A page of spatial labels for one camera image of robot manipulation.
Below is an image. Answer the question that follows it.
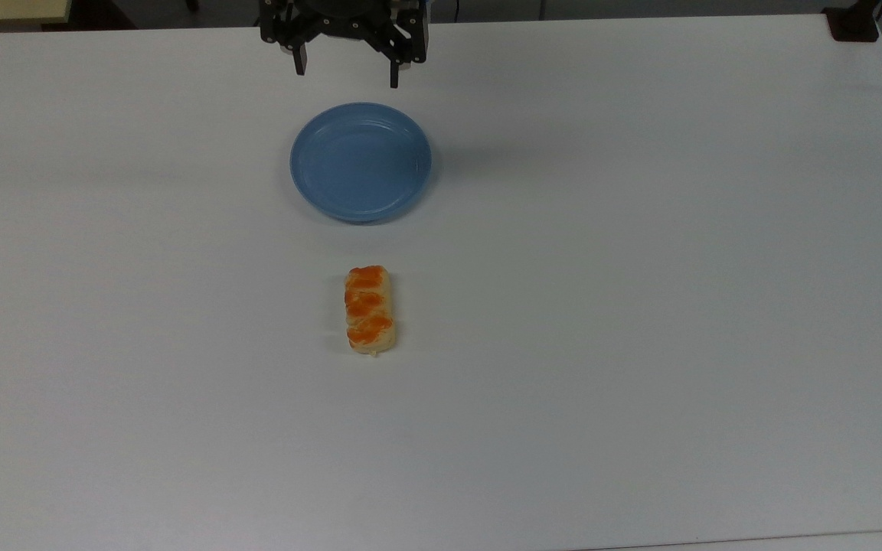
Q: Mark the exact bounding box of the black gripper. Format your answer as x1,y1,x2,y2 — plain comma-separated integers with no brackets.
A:
260,0,429,90

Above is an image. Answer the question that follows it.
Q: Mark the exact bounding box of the orange glazed bread loaf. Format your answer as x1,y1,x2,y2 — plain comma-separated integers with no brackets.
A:
344,265,395,357

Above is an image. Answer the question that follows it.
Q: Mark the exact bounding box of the blue round plate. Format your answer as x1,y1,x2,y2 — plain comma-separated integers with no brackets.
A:
290,103,433,224

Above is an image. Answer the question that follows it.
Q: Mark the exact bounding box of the beige board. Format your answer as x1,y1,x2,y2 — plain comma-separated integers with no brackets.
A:
0,0,74,27

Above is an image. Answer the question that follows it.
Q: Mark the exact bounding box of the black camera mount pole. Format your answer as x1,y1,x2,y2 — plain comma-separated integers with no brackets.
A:
823,0,882,43

